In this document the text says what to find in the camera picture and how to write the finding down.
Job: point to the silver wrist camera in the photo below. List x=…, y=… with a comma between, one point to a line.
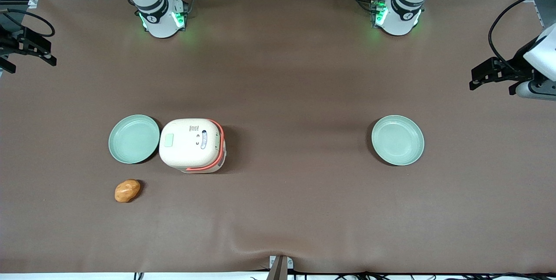
x=538, y=91

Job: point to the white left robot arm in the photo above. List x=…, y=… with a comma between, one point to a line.
x=402, y=11

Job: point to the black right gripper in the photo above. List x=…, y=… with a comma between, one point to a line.
x=9, y=41

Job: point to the cream rice cooker orange trim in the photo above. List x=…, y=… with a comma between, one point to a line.
x=186, y=143

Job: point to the pale green round plate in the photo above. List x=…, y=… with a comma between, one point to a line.
x=132, y=141
x=397, y=141

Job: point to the orange-brown bread roll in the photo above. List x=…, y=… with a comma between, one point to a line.
x=127, y=190

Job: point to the grey metal camera bracket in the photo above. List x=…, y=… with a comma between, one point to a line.
x=280, y=268

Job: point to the brown table cloth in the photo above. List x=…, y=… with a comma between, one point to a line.
x=304, y=76

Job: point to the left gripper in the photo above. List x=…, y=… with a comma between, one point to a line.
x=516, y=64

